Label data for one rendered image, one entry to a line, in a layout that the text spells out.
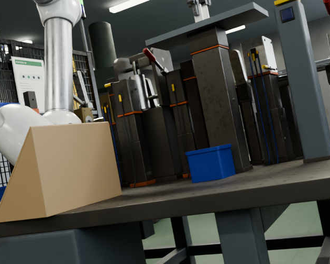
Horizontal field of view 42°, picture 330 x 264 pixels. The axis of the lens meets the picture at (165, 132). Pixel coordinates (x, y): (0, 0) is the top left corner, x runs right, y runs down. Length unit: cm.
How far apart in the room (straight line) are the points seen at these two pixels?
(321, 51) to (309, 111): 938
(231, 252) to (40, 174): 49
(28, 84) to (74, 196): 137
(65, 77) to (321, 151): 89
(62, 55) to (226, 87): 63
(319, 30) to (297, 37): 943
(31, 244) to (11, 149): 28
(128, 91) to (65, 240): 64
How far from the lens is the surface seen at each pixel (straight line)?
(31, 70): 250
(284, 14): 126
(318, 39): 1064
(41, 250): 114
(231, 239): 94
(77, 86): 189
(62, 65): 159
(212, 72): 132
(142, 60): 158
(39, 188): 109
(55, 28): 166
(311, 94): 123
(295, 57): 124
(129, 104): 152
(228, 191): 88
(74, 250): 108
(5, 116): 133
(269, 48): 148
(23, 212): 115
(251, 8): 127
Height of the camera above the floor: 80
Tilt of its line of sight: 3 degrees up
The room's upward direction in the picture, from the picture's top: 11 degrees counter-clockwise
